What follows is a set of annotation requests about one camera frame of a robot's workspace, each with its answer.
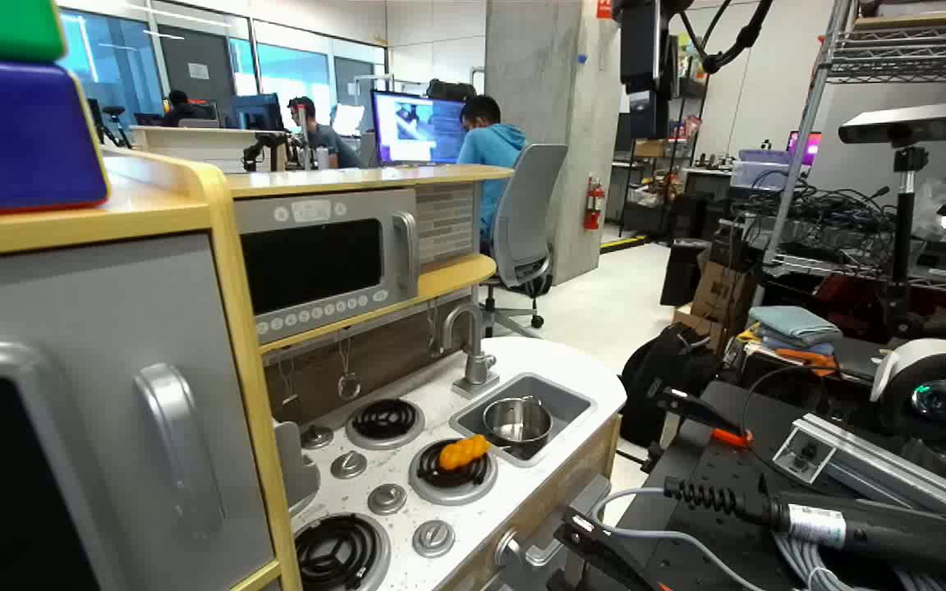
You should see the orange toy object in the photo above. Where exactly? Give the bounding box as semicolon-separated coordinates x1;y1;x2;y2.
436;434;491;473

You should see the silver pot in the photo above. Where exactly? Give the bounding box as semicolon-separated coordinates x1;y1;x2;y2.
482;394;551;446

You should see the toy kitchen sink basin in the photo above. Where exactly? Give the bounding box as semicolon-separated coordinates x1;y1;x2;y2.
450;376;590;464

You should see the back stove burner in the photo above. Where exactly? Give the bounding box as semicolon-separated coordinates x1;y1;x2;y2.
344;398;424;450

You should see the stove burner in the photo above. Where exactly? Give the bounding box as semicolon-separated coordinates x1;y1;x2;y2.
408;441;498;506
344;398;424;450
297;513;391;591

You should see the middle stove burner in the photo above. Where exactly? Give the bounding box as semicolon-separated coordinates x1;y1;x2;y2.
408;441;498;506

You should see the front stove burner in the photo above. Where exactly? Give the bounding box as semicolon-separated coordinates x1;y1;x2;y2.
297;513;391;591

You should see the silver toy faucet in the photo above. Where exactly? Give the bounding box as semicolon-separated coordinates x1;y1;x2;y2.
445;304;496;394

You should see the grey office chair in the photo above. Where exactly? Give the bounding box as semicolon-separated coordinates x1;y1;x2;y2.
482;146;565;339

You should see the red fire extinguisher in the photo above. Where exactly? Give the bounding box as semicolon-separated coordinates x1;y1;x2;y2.
583;181;607;229

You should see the person in blue hoodie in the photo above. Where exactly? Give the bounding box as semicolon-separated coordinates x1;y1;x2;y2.
456;96;525;251

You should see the toy microwave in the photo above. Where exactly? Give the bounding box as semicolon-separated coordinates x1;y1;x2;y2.
238;191;422;343

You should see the computer monitor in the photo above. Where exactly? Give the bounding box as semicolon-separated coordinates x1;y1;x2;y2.
371;92;463;165

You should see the person in dark shirt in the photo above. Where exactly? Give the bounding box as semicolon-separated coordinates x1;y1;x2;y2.
288;96;362;168

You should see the cardboard box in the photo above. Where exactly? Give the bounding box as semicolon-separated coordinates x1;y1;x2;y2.
675;263;756;353

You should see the toy oven door grey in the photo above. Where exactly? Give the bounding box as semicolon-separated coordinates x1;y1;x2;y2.
0;235;272;591

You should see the black power tool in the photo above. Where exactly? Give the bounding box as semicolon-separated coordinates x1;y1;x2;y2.
664;481;946;574

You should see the blue block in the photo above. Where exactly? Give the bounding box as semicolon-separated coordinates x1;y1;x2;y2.
0;62;110;215

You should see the green block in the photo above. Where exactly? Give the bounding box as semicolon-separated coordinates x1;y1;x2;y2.
0;0;67;62

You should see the black camera on stand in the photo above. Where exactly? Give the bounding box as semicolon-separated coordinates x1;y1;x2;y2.
839;102;946;332

